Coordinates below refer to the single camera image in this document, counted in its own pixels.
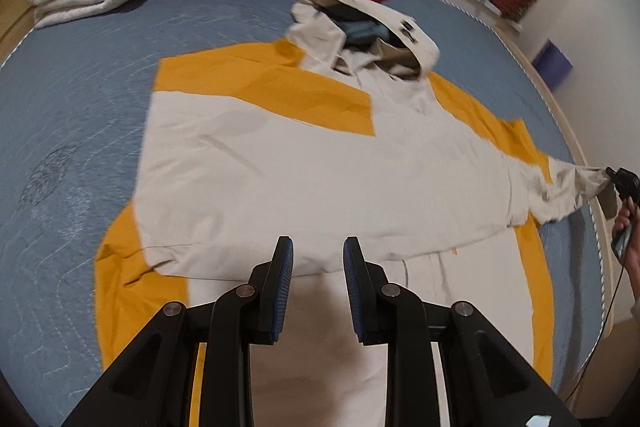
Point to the person's right forearm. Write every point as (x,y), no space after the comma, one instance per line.
(636,289)

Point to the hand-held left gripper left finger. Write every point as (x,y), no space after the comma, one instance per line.
(280,287)

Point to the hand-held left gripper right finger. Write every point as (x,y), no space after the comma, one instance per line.
(352,292)

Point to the wooden bed frame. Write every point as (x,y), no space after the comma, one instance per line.
(560,109)

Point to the person's right hand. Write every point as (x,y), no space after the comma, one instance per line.
(634,227)

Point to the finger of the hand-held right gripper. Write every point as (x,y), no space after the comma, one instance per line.
(615,177)

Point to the beige and yellow jacket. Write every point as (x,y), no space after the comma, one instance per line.
(300,167)

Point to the purple box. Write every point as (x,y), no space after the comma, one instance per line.
(552,64)

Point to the grey-blue quilted bed cover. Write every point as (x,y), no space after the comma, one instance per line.
(75,107)

